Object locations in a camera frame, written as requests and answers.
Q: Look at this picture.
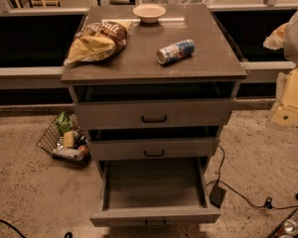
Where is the grey top drawer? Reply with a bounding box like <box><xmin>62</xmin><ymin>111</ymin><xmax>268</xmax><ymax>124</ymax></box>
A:
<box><xmin>74</xmin><ymin>81</ymin><xmax>235</xmax><ymax>129</ymax></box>

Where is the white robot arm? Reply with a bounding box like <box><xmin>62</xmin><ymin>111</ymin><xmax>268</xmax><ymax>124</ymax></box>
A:
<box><xmin>263</xmin><ymin>10</ymin><xmax>298</xmax><ymax>128</ymax></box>

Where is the grey bottom drawer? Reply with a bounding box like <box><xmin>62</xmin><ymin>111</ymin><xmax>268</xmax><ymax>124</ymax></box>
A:
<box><xmin>90</xmin><ymin>158</ymin><xmax>221</xmax><ymax>228</ymax></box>

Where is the black power adapter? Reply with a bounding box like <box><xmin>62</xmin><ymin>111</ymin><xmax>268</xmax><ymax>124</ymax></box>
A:
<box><xmin>210</xmin><ymin>182</ymin><xmax>226</xmax><ymax>208</ymax></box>

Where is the brown yellow chip bag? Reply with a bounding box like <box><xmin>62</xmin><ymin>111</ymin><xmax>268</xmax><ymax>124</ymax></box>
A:
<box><xmin>65</xmin><ymin>21</ymin><xmax>132</xmax><ymax>64</ymax></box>

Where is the yellow box in basket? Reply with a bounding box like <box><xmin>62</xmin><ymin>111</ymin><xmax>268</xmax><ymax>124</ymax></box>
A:
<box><xmin>63</xmin><ymin>131</ymin><xmax>75</xmax><ymax>148</ymax></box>

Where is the grey drawer cabinet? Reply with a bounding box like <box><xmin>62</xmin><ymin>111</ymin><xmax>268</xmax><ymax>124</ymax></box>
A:
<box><xmin>61</xmin><ymin>3</ymin><xmax>248</xmax><ymax>171</ymax></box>

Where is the black wire basket left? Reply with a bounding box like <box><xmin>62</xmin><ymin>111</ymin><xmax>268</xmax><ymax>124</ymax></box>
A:
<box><xmin>37</xmin><ymin>119</ymin><xmax>90</xmax><ymax>167</ymax></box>

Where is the black floor cable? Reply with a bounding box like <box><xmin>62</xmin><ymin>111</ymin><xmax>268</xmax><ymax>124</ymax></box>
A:
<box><xmin>206</xmin><ymin>145</ymin><xmax>298</xmax><ymax>211</ymax></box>

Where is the grey drawer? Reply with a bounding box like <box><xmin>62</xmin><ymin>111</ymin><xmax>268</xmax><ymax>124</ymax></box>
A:
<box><xmin>88</xmin><ymin>126</ymin><xmax>220</xmax><ymax>161</ymax></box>
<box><xmin>74</xmin><ymin>81</ymin><xmax>235</xmax><ymax>129</ymax></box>
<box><xmin>90</xmin><ymin>158</ymin><xmax>221</xmax><ymax>228</ymax></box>

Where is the black wire basket right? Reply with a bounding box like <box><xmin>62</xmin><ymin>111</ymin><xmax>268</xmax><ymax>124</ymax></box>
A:
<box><xmin>267</xmin><ymin>207</ymin><xmax>298</xmax><ymax>238</ymax></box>

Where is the white ceramic bowl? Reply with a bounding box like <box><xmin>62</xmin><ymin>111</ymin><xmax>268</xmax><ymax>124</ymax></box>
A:
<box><xmin>133</xmin><ymin>4</ymin><xmax>166</xmax><ymax>24</ymax></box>

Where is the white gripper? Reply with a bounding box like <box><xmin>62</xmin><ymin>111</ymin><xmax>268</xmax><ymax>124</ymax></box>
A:
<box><xmin>263</xmin><ymin>23</ymin><xmax>298</xmax><ymax>127</ymax></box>

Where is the blue white can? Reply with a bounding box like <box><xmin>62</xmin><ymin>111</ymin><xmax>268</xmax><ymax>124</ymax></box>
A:
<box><xmin>157</xmin><ymin>39</ymin><xmax>195</xmax><ymax>64</ymax></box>

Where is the green snack bag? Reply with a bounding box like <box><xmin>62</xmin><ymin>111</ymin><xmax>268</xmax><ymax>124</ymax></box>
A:
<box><xmin>56</xmin><ymin>112</ymin><xmax>73</xmax><ymax>134</ymax></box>

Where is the grey middle drawer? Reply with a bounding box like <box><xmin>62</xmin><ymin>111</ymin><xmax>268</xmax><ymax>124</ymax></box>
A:
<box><xmin>88</xmin><ymin>126</ymin><xmax>220</xmax><ymax>161</ymax></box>

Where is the black wire basket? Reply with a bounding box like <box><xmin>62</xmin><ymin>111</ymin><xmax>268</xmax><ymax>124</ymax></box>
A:
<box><xmin>37</xmin><ymin>119</ymin><xmax>90</xmax><ymax>167</ymax></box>
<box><xmin>267</xmin><ymin>207</ymin><xmax>298</xmax><ymax>238</ymax></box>

